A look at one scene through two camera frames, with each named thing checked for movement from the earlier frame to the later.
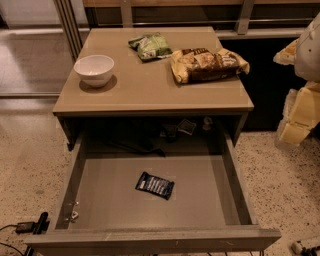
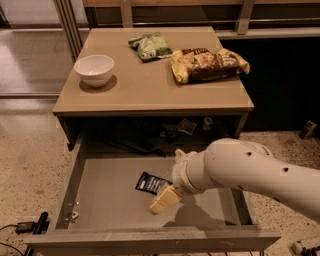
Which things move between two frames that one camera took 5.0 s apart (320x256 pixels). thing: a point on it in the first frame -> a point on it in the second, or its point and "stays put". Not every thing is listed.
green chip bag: x=150 y=47 stays put
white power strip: x=297 y=247 stays put
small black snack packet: x=154 y=185 stays put
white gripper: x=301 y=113 -> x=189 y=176
